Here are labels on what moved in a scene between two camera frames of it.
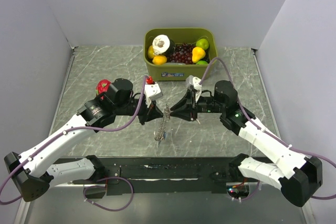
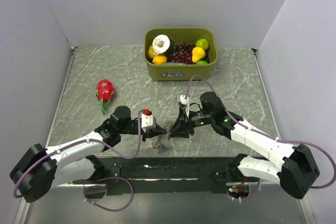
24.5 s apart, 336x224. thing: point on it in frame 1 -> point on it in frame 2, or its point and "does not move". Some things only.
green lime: [202, 43] does not move
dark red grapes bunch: [182, 53] does not move
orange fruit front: [159, 60] does not move
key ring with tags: [160, 135] -> [160, 142]
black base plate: [161, 175] does not move
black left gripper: [149, 114] -> [152, 132]
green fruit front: [202, 62] does not move
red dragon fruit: [102, 86] does not move
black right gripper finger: [184, 108] -> [181, 129]
